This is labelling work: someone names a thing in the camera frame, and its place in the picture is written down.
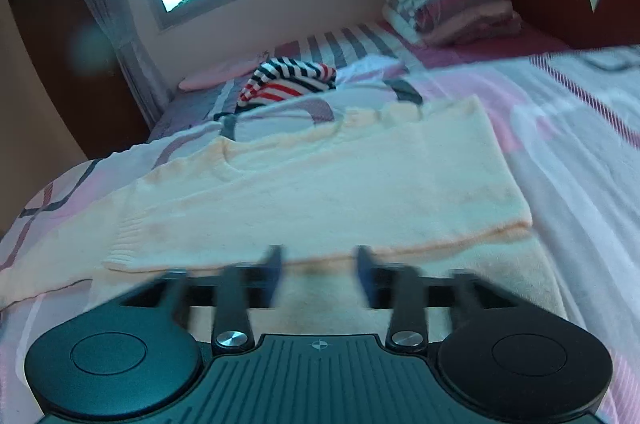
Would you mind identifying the cream knit sweater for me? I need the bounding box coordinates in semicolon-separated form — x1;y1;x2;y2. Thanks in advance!
0;96;568;345

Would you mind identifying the grey sheer curtain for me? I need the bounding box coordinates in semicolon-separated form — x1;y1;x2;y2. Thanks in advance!
50;0;172;125

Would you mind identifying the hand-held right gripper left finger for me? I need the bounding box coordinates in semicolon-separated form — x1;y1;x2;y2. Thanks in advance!
118;245;285;356

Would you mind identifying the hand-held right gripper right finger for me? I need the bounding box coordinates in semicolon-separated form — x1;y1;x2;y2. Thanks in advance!
354;245;522;355

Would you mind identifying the navy red white striped garment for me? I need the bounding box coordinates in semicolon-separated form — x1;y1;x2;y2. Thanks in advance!
234;58;339;115

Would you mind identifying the striped pillow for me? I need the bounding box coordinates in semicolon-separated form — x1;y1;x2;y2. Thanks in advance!
382;0;524;49

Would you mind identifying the pink garment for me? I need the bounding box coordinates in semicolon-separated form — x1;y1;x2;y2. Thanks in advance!
178;62;262;92

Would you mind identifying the dark wooden door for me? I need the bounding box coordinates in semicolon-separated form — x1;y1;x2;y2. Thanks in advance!
0;0;152;161

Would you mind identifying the pink white patterned blanket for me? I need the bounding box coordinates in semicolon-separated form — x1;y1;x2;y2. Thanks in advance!
0;46;640;424

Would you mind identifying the purple striped bed sheet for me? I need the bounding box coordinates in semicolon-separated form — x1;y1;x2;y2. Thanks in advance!
147;20;571;143

